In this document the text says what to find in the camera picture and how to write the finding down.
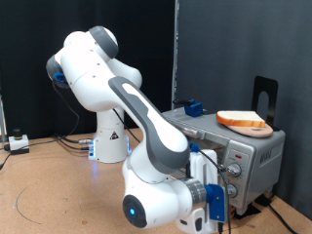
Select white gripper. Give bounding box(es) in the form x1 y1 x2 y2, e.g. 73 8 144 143
175 148 228 234

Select silver oven knob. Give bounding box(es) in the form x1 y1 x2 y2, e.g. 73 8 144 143
226 183 239 199
225 162 243 178

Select glass oven door with handle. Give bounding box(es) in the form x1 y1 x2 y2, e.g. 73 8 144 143
169 118 230 160

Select small blue object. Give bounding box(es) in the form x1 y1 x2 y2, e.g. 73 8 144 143
172 97 217 118

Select silver toaster oven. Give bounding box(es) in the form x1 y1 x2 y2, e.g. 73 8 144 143
161 106 287 216

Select round wooden board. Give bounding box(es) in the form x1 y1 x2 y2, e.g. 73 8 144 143
225 122 274 139

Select white bread slice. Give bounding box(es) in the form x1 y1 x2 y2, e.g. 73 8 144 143
215 110 266 129

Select black metal bookend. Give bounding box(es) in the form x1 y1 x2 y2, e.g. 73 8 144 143
252 75 281 132

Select vertical metal pole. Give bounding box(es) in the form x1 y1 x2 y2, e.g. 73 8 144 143
171 0 180 110

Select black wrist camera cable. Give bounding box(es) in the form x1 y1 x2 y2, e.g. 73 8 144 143
111 108 232 234

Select black oven power cord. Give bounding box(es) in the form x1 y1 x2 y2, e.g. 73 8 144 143
256 194 298 234

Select robot base cables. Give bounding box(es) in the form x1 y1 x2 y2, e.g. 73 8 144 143
52 132 96 152

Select long black hanging cable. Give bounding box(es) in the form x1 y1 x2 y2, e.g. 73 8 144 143
0 79 81 170

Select metal frame post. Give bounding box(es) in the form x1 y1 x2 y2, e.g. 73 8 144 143
0 94 8 143

